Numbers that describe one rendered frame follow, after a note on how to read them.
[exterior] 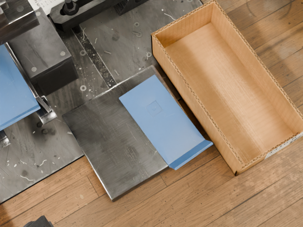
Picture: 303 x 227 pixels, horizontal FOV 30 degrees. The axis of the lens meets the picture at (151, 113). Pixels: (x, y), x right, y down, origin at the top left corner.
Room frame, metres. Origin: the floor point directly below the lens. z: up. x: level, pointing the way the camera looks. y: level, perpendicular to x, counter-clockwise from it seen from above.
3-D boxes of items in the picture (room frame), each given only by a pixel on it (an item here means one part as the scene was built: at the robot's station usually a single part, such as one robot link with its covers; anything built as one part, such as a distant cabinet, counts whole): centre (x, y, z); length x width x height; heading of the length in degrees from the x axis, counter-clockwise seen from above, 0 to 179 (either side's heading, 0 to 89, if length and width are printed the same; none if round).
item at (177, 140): (0.29, -0.02, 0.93); 0.15 x 0.07 x 0.03; 31
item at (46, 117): (0.32, 0.17, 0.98); 0.07 x 0.02 x 0.01; 27
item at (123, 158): (0.28, 0.03, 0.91); 0.17 x 0.16 x 0.02; 117
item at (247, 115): (0.34, -0.12, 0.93); 0.25 x 0.13 x 0.08; 27
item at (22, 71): (0.38, 0.20, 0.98); 0.13 x 0.01 x 0.03; 27
